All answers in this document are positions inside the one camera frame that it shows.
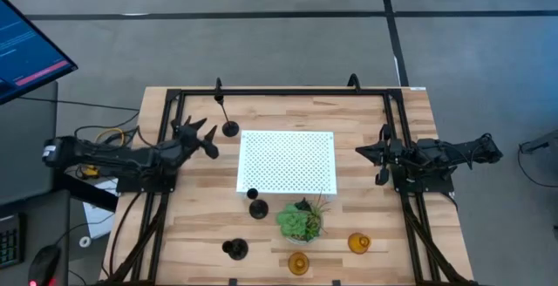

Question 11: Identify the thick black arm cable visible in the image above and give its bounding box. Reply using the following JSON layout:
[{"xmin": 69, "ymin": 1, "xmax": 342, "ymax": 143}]
[{"xmin": 107, "ymin": 192, "xmax": 145, "ymax": 278}]

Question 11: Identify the black aluminium table frame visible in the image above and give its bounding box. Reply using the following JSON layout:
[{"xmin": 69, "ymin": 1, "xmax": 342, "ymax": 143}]
[{"xmin": 98, "ymin": 85, "xmax": 479, "ymax": 286}]

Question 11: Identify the black metal candlestick holder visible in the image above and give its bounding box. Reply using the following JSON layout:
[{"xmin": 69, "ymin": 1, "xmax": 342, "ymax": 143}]
[
  {"xmin": 221, "ymin": 237, "xmax": 250, "ymax": 262},
  {"xmin": 246, "ymin": 187, "xmax": 270, "ymax": 221},
  {"xmin": 213, "ymin": 93, "xmax": 241, "ymax": 139}
]

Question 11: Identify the yellow connector block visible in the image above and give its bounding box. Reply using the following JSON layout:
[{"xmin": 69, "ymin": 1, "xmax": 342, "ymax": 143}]
[{"xmin": 80, "ymin": 163, "xmax": 101, "ymax": 179}]

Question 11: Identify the yellow cable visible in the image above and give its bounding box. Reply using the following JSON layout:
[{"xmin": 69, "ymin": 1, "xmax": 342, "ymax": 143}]
[{"xmin": 94, "ymin": 127, "xmax": 126, "ymax": 146}]

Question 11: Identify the light green succulent plant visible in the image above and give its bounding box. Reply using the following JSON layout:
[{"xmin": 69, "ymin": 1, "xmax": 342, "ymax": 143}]
[{"xmin": 276, "ymin": 202, "xmax": 311, "ymax": 240}]

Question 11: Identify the dark spiky plant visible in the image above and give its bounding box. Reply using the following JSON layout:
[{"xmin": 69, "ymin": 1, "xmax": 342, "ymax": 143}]
[{"xmin": 294, "ymin": 187, "xmax": 331, "ymax": 242}]

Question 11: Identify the white paper sheet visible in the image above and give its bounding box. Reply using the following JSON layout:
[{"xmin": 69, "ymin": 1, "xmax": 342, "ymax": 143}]
[{"xmin": 81, "ymin": 179, "xmax": 121, "ymax": 240}]

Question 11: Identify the black computer keyboard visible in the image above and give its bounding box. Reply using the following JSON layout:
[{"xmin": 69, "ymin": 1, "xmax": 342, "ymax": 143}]
[{"xmin": 0, "ymin": 213, "xmax": 25, "ymax": 269}]

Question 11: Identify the black diagonal desk beam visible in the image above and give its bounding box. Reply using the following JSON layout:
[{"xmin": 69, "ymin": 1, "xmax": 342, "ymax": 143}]
[{"xmin": 52, "ymin": 168, "xmax": 119, "ymax": 213}]

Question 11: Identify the black computer mouse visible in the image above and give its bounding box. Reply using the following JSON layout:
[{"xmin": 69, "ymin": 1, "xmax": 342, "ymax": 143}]
[{"xmin": 27, "ymin": 244, "xmax": 62, "ymax": 286}]

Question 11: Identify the white perforated metal shelf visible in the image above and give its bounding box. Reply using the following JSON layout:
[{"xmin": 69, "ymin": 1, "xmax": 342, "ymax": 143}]
[{"xmin": 235, "ymin": 129, "xmax": 338, "ymax": 202}]

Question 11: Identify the dark grey desk surface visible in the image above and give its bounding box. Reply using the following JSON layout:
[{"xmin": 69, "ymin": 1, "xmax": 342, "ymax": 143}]
[{"xmin": 0, "ymin": 188, "xmax": 71, "ymax": 286}]

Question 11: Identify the blue-screen computer monitor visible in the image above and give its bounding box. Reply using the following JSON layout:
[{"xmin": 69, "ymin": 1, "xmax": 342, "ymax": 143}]
[{"xmin": 0, "ymin": 0, "xmax": 79, "ymax": 106}]

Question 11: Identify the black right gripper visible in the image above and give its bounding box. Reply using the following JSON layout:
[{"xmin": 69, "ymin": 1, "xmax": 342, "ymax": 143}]
[{"xmin": 355, "ymin": 124, "xmax": 405, "ymax": 187}]

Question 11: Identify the grey equipment base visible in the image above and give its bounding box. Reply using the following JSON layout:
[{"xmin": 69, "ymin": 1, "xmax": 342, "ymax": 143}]
[{"xmin": 532, "ymin": 128, "xmax": 558, "ymax": 157}]

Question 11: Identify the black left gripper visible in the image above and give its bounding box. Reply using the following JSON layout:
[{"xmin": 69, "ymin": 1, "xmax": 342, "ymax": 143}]
[{"xmin": 171, "ymin": 115, "xmax": 221, "ymax": 160}]

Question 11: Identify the amber glass candle holder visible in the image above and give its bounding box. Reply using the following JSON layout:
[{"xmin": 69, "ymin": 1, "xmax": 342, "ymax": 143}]
[
  {"xmin": 287, "ymin": 251, "xmax": 310, "ymax": 276},
  {"xmin": 347, "ymin": 232, "xmax": 372, "ymax": 255}
]

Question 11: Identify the thin black monitor cable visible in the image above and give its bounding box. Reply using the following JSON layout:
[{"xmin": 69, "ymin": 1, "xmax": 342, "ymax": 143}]
[{"xmin": 17, "ymin": 96, "xmax": 140, "ymax": 112}]

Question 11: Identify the black floor cable loop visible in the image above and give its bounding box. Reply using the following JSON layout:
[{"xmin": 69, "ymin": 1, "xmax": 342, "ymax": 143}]
[{"xmin": 516, "ymin": 140, "xmax": 558, "ymax": 189}]

